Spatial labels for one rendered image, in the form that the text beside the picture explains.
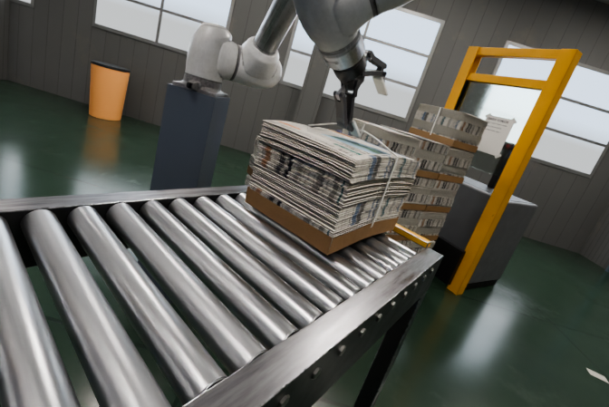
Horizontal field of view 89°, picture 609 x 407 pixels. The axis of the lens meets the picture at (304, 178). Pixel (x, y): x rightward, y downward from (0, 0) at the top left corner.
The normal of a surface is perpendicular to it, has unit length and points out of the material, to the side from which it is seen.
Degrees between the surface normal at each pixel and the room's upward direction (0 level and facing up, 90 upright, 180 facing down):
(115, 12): 90
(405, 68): 90
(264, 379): 0
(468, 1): 90
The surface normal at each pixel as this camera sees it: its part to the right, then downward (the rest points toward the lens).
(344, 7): 0.24, 0.75
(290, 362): 0.29, -0.92
